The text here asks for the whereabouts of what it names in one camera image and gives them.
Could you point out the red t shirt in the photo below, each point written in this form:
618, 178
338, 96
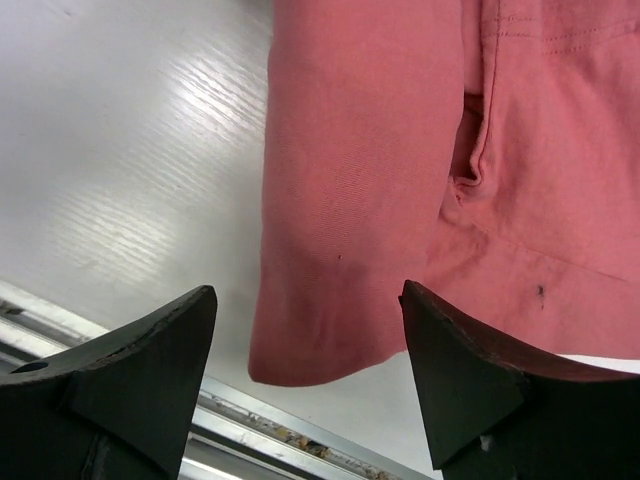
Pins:
488, 150

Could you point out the aluminium front rail frame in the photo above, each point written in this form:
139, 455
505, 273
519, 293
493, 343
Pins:
233, 435

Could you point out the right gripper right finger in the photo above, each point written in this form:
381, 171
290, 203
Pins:
494, 407

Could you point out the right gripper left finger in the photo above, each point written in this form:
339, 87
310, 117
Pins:
119, 406

